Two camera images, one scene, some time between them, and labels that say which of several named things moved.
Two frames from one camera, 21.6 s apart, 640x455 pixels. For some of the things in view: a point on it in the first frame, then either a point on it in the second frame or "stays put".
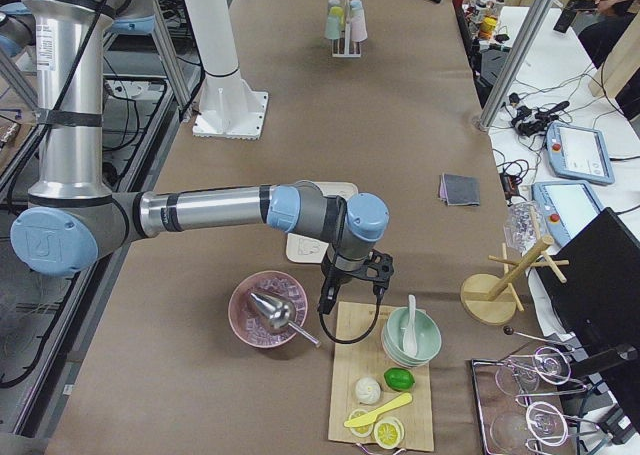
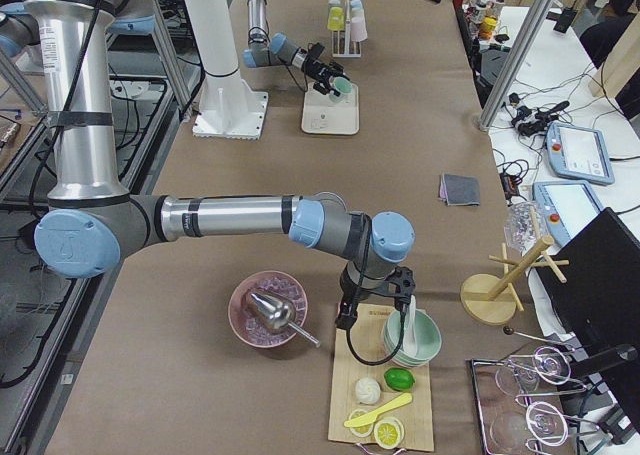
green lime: x=399 y=378 stays put
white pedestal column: x=229 y=104 stays put
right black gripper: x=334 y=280 to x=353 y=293
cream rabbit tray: x=305 y=249 to x=321 y=115
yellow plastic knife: x=371 y=417 stays put
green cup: x=332 y=27 to x=343 y=86
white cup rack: x=342 y=46 stays put
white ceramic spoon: x=410 y=343 stays put
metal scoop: x=281 y=315 stays put
